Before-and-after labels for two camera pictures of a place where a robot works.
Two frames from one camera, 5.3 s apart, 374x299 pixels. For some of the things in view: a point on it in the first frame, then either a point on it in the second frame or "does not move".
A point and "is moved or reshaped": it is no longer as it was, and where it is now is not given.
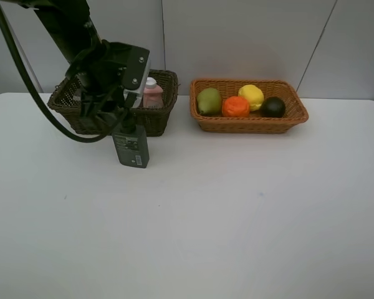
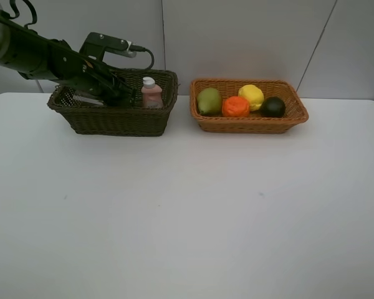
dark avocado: (273, 107) does not move
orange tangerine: (235, 106) does not move
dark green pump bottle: (131, 142) is moved or reshaped
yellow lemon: (254, 94) does not move
